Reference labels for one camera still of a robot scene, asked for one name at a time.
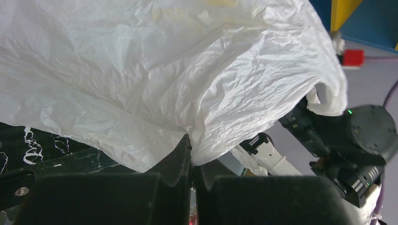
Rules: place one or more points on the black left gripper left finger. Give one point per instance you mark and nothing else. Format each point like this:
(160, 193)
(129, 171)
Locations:
(160, 196)

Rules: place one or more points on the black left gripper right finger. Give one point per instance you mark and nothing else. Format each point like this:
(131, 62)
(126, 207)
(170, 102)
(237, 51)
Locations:
(223, 198)

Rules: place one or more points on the white plastic grocery bag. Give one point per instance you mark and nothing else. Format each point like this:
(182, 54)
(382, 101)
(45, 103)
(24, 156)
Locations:
(131, 77)

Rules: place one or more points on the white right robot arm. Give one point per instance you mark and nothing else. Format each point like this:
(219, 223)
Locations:
(352, 151)

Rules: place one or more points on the colourful wooden shelf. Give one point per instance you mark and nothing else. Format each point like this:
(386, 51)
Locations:
(368, 22)

